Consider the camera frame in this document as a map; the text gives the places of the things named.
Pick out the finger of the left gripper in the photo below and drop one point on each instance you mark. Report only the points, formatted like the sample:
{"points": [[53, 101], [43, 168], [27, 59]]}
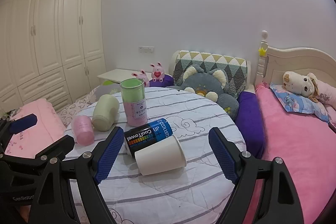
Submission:
{"points": [[59, 149], [9, 126]]}

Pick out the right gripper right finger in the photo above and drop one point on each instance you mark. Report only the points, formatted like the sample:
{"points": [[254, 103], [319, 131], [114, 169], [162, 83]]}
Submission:
{"points": [[278, 201]]}

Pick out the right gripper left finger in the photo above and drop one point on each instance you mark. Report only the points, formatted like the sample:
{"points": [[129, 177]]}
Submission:
{"points": [[89, 169]]}

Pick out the green pink labelled can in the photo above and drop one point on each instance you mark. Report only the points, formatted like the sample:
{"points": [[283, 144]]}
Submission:
{"points": [[134, 101]]}

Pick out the pink plastic cup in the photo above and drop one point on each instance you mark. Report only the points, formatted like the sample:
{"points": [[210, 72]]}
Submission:
{"points": [[83, 130]]}

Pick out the pale green cup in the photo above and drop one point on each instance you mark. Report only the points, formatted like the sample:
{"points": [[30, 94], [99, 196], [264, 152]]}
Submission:
{"points": [[105, 112]]}

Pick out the white paper cup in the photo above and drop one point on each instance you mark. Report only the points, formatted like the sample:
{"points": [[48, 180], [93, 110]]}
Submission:
{"points": [[160, 157]]}

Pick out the heart pattern bed sheet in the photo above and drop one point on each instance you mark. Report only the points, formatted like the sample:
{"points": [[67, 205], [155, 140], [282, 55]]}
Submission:
{"points": [[68, 113]]}

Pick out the pink fleece blanket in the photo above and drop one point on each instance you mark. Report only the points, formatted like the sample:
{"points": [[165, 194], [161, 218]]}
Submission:
{"points": [[307, 146]]}

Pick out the blue black towel can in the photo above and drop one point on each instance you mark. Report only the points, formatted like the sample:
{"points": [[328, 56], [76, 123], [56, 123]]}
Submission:
{"points": [[143, 136]]}

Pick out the grey flower pillow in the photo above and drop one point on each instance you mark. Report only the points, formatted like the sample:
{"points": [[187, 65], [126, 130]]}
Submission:
{"points": [[109, 87]]}

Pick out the white striped table quilt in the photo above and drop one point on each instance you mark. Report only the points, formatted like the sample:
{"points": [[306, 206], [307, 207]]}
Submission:
{"points": [[186, 184]]}

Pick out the white bedside table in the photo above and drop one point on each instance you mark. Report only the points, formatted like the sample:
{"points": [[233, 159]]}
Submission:
{"points": [[117, 75]]}

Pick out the purple blanket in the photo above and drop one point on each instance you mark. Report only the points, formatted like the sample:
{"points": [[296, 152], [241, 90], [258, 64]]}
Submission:
{"points": [[248, 119]]}

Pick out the blue cartoon pillow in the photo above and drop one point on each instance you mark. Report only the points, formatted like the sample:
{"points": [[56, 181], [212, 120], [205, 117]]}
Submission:
{"points": [[298, 104]]}

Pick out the pink bunny plush front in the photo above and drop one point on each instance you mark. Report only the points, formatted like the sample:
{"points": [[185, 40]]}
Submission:
{"points": [[142, 76]]}

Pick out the pink bunny plush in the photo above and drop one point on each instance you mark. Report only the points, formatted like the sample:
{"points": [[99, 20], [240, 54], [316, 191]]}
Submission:
{"points": [[142, 76], [158, 73]]}

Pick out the white wardrobe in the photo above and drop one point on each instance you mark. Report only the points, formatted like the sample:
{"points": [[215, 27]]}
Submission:
{"points": [[50, 49]]}

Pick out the cream dog plush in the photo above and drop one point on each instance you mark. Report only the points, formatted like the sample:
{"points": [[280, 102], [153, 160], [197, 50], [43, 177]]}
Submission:
{"points": [[310, 87]]}

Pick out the pink bunny plush rear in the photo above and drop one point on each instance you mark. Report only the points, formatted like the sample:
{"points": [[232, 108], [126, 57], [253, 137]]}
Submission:
{"points": [[158, 73]]}

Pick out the grey cat plush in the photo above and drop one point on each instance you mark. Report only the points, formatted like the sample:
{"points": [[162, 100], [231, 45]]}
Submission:
{"points": [[212, 85]]}

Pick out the cream wooden headboard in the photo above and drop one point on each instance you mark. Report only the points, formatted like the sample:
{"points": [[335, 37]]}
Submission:
{"points": [[301, 60]]}

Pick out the triangle pattern cushion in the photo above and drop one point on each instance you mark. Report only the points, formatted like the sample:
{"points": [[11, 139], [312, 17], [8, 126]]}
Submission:
{"points": [[238, 70]]}

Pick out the yellow star sticker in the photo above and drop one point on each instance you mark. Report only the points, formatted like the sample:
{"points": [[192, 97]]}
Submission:
{"points": [[262, 52]]}

